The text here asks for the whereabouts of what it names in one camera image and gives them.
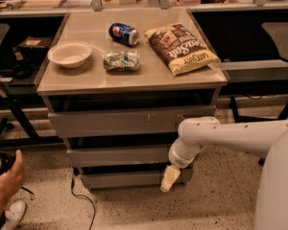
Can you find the person's hand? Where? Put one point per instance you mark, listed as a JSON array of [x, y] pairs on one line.
[[11, 181]]

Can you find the black office chair right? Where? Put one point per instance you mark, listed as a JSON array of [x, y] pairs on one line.
[[278, 32]]

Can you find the white paper bowl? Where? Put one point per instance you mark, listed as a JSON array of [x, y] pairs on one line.
[[70, 55]]

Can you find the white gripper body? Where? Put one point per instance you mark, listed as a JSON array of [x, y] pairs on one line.
[[176, 158]]

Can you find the black box on shelf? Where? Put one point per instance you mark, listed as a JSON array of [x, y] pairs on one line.
[[35, 48]]

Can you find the grey top drawer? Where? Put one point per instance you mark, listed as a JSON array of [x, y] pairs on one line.
[[125, 121]]

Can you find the grey bottom drawer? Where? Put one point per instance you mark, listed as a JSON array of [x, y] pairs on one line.
[[94, 179]]

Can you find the grey drawer cabinet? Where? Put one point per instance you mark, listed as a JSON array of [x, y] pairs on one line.
[[91, 87]]

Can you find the blue soda can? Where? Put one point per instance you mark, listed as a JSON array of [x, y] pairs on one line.
[[123, 34]]

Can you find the black round object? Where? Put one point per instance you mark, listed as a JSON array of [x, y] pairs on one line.
[[6, 162]]

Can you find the brown yellow chip bag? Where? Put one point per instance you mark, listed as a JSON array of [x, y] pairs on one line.
[[179, 49]]

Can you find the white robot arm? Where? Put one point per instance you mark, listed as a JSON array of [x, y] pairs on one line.
[[194, 134]]

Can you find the crushed green white can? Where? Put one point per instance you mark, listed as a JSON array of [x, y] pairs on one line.
[[121, 61]]

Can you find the grey drawer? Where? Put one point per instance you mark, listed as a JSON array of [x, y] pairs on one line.
[[94, 179], [125, 121], [116, 156]]

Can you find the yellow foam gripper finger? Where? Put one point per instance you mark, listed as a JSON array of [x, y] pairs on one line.
[[171, 174]]

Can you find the black bottle on shelf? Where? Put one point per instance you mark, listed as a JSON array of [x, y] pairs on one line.
[[22, 68]]

